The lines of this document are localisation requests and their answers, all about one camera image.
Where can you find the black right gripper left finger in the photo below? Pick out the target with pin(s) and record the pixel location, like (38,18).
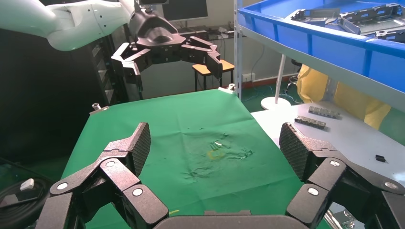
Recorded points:
(120,177)

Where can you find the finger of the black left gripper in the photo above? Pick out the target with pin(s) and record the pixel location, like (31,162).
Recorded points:
(210,57)
(131,64)

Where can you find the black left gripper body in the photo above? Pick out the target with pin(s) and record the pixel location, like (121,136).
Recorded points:
(155,38)

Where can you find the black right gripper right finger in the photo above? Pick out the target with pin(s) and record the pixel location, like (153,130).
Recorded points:
(329,177)

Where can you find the silver sheet metal bracket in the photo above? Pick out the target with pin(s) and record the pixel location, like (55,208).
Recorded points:
(376,19)
(313,15)

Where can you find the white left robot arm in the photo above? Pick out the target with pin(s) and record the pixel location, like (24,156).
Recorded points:
(72,23)

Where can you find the wooden seat stool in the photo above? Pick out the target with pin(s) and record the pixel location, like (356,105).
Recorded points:
(202,69)

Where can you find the cluttered dark desk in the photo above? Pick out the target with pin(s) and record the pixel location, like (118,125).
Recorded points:
(202,31)

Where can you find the silver binder clip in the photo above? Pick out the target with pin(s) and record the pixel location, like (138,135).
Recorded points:
(228,88)
(98,109)
(340,218)

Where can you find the black computer monitor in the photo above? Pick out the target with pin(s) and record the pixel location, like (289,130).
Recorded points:
(185,9)

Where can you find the small black plastic piece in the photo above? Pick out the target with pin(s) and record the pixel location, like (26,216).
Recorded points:
(380,158)

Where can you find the green table cloth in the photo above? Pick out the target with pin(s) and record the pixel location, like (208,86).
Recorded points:
(177,132)

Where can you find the yellow plastic bag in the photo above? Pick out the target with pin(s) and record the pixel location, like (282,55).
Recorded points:
(351,101)

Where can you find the white floor lamp stand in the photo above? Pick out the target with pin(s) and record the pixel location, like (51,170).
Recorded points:
(275,102)

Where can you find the black office chair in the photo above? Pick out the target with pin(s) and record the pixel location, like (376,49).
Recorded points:
(296,63)

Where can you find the black equipment cabinet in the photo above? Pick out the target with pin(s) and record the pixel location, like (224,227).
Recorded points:
(47,94)

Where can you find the white power plug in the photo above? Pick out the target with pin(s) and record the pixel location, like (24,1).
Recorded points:
(27,185)

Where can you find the blue plastic bin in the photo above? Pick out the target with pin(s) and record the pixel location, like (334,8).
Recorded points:
(335,47)

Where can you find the white perforated shelf post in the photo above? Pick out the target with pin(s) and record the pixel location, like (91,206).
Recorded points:
(330,90)
(238,47)

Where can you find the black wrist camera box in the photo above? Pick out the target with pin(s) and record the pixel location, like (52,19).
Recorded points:
(152,1)

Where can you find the white wall power outlet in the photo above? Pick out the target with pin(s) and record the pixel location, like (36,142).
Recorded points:
(248,77)

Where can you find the grey metal rail part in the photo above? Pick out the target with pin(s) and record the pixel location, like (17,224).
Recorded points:
(310,122)
(324,112)

